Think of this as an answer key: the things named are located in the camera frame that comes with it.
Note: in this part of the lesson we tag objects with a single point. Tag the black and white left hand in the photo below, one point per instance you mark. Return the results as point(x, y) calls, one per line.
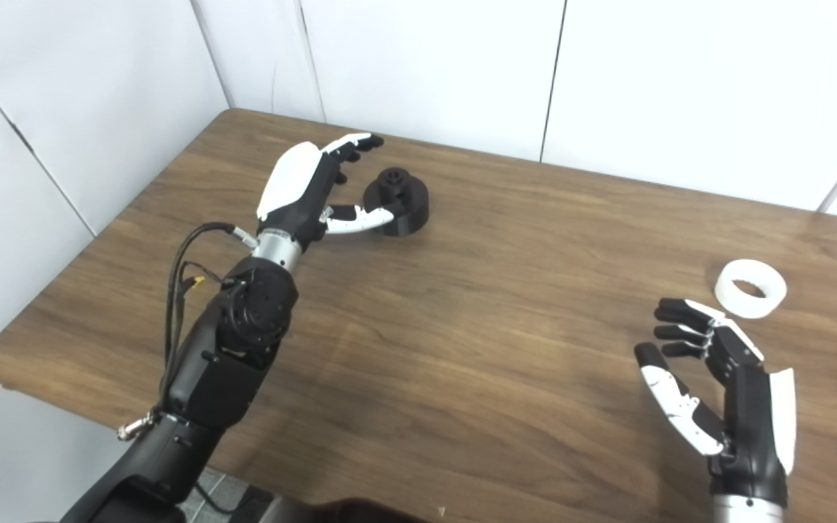
point(295, 181)

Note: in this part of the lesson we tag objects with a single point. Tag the black and white right hand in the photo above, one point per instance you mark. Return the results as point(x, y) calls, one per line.
point(749, 428)

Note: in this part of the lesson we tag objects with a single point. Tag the round black stepped part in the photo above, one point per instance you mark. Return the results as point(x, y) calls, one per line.
point(407, 203)

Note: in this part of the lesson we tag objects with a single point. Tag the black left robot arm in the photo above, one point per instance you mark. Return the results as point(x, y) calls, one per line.
point(244, 319)

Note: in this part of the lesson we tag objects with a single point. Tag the dark robot torso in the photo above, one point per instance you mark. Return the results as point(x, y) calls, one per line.
point(346, 512)

